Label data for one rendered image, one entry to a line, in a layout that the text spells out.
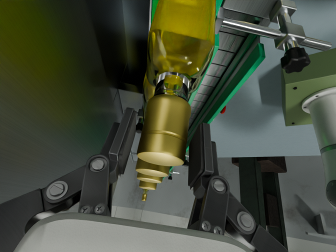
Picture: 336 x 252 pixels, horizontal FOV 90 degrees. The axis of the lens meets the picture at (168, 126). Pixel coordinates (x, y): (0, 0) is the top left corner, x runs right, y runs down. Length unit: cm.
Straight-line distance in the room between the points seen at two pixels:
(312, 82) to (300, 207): 303
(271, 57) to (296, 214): 308
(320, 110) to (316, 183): 301
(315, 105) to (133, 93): 54
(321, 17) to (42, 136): 59
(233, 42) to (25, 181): 39
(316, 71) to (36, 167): 62
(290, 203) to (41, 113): 348
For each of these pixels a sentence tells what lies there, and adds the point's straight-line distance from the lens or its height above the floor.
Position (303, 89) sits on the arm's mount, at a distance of 62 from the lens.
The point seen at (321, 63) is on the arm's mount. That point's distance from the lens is 62.
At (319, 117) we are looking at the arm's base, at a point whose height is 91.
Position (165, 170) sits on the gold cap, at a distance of 16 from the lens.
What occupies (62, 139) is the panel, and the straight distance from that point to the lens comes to 25.
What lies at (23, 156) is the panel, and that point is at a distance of 20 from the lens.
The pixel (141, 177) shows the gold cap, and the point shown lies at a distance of 22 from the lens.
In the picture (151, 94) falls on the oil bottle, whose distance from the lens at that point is 19.
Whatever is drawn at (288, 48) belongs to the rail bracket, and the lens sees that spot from 29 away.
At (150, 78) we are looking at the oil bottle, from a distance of 16.
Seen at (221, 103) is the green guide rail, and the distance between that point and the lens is 40.
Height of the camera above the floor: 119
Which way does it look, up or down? 26 degrees down
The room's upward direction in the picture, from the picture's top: 171 degrees counter-clockwise
